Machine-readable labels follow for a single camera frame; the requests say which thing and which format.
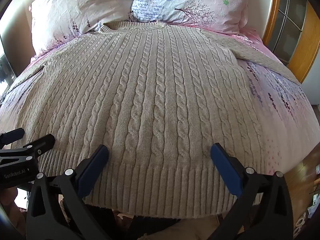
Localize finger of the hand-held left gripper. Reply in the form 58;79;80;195
0;134;55;167
0;128;25;148

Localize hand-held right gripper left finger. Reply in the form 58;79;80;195
26;144;110;240

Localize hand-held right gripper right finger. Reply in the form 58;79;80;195
210;143;294;240

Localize beige cable-knit cushion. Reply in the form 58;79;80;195
0;21;302;218

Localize pink floral bed sheet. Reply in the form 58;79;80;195
0;24;320;178

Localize pink floral pillow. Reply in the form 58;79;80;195
29;0;139;57

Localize wooden headboard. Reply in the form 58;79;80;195
262;0;282;46
270;0;320;84

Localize floral pillow with tree print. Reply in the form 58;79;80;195
131;0;257;34

